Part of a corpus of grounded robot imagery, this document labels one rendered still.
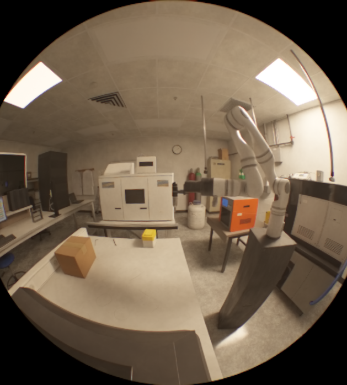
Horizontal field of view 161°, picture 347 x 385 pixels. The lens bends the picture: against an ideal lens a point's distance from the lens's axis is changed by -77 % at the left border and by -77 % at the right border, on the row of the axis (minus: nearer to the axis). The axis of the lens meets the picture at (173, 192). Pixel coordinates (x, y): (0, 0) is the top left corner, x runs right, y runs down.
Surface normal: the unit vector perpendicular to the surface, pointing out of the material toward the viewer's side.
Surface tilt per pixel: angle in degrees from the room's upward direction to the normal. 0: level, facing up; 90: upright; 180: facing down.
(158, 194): 90
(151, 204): 90
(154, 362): 0
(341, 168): 90
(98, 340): 0
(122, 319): 0
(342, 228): 90
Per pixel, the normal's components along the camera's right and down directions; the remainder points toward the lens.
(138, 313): -0.01, -0.99
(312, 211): -1.00, 0.02
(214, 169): 0.09, 0.15
